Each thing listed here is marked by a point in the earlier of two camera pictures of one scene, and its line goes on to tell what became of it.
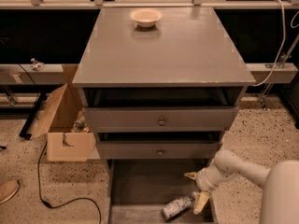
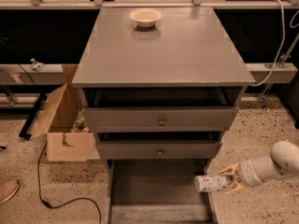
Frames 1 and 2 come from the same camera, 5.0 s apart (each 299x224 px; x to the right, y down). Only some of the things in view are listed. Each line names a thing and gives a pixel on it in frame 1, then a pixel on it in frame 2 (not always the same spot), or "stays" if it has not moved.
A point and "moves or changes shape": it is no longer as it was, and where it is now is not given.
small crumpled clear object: x=36 y=65 stays
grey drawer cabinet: x=160 y=85 stays
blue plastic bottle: x=177 y=206 moves or changes shape
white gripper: x=204 y=180 to x=245 y=174
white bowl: x=146 y=18 stays
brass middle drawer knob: x=160 y=152 stays
